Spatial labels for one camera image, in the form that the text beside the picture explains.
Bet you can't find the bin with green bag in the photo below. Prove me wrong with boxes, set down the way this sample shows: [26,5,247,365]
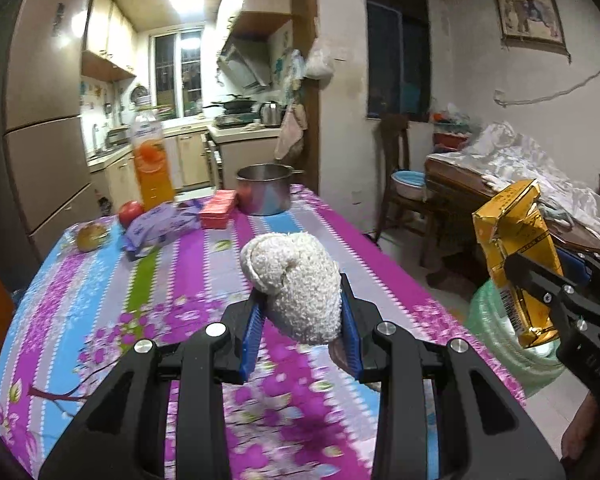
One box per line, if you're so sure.
[467,280,586,401]

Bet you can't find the range hood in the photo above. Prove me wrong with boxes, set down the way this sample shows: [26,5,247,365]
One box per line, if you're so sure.
[216,40,273,93]

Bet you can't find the purple blue striped tablecloth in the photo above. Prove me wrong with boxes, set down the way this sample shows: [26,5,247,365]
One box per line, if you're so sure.
[0,182,528,480]

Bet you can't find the yellow-brown pear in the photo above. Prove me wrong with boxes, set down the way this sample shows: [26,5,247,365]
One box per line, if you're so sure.
[76,222,108,253]

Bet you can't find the dark window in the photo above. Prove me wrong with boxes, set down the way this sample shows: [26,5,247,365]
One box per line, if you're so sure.
[364,0,433,123]

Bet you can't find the metal kettle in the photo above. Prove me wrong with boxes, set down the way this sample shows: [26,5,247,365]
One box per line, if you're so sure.
[258,101,287,128]

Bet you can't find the orange juice bottle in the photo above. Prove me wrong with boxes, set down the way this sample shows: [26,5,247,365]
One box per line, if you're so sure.
[132,105,176,211]

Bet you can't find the yellow carton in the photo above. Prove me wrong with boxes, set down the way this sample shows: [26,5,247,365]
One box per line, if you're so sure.
[472,178,565,350]

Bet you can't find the blue plastic basin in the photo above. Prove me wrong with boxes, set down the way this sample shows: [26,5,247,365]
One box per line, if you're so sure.
[391,170,427,200]

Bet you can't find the purple plastic packet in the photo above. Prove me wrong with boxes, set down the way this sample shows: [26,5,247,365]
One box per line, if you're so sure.
[124,202,201,261]

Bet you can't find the cream kitchen base cabinets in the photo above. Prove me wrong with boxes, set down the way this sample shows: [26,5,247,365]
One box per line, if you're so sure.
[85,125,286,206]

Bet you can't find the barred kitchen window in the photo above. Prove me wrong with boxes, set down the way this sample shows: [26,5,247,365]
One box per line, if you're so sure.
[149,30,206,118]

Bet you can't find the metal pot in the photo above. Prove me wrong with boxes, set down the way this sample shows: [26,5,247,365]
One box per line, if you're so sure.
[236,163,306,217]

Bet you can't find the dark wooden table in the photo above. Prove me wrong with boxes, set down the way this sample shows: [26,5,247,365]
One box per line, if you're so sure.
[424,152,600,281]

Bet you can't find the white wall cable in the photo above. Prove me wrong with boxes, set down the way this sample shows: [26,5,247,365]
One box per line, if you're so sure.
[494,47,600,108]

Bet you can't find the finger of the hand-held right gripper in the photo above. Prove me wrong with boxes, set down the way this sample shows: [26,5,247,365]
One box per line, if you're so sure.
[504,251,600,353]
[555,246,600,291]

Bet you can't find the white cloth pile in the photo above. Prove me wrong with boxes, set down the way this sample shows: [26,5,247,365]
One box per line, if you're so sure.
[445,121,600,241]

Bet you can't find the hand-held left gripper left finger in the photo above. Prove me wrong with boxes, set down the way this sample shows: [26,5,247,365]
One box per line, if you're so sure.
[39,287,266,480]

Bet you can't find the red box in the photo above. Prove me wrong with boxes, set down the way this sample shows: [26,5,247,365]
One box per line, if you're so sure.
[199,190,238,230]

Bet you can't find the red plastic basket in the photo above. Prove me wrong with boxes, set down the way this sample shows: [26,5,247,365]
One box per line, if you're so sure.
[432,132,468,151]

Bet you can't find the gas stove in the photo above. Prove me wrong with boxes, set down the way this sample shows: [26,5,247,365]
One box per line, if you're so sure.
[215,115,261,128]

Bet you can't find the framed elephant picture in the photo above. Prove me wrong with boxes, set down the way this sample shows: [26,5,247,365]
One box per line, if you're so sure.
[492,0,567,51]

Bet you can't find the grey refrigerator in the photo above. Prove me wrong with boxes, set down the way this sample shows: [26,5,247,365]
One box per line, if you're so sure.
[2,0,103,266]

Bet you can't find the cabinet above range hood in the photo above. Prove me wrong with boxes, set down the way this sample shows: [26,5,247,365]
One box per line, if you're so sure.
[215,0,296,38]

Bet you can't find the white towel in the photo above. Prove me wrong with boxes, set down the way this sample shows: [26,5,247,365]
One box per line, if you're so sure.
[240,231,343,347]

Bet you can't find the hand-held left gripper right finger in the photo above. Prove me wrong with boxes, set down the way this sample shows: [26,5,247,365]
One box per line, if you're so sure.
[337,272,566,480]

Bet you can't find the hanging beige towel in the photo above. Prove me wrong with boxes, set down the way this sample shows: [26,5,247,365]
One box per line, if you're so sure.
[273,105,308,161]

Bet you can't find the dark wooden chair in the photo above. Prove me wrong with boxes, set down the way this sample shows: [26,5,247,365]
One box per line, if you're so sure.
[375,114,431,266]

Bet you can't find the patterned hanging bag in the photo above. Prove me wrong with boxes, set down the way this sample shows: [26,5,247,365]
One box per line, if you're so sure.
[272,50,301,91]

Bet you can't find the white hanging plastic bag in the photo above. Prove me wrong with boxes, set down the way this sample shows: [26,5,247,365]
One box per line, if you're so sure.
[304,50,335,81]

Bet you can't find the cream wall cabinets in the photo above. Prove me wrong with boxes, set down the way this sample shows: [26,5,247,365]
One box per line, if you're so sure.
[80,0,141,83]

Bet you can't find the red apple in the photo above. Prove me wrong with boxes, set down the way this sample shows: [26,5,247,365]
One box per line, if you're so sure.
[118,201,146,228]

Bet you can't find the black wok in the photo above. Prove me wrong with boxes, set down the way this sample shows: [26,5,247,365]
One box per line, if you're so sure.
[202,94,258,113]

